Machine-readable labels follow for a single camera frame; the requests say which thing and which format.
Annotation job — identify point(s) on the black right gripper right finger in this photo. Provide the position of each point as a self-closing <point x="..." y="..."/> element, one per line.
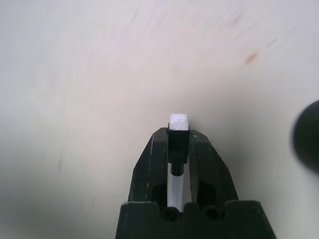
<point x="209" y="174"/>

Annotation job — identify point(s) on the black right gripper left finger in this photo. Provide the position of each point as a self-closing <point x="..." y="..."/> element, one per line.
<point x="149" y="169"/>

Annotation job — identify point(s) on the white pen black cap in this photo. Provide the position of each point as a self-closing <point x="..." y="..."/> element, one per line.
<point x="178" y="144"/>

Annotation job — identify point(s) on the black cup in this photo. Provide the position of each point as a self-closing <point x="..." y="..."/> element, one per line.
<point x="309" y="137"/>

